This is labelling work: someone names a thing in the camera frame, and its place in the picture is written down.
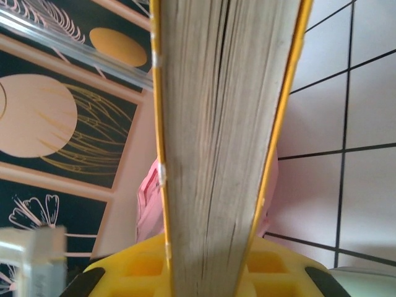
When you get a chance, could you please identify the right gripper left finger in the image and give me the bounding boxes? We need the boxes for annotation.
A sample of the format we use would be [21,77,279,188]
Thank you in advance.
[61,233,173,297]

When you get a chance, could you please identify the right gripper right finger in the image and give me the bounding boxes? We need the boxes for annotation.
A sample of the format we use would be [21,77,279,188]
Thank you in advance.
[234,235,352,297]

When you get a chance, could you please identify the pink backpack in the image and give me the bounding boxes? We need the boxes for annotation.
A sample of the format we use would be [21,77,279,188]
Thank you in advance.
[136,148,279,245]

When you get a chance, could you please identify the mint green pencil case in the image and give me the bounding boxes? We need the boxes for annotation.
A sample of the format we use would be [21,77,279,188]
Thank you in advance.
[327,266,396,297]

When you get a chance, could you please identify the yellow book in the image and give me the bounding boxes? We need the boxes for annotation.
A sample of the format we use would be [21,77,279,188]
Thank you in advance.
[149,0,314,297]

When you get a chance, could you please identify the clear acrylic bar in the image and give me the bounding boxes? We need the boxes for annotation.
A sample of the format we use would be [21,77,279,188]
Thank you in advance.
[0,9,155,91]

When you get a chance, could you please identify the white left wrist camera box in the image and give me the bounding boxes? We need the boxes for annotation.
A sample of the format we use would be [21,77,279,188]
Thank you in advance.
[0,225,68,297]

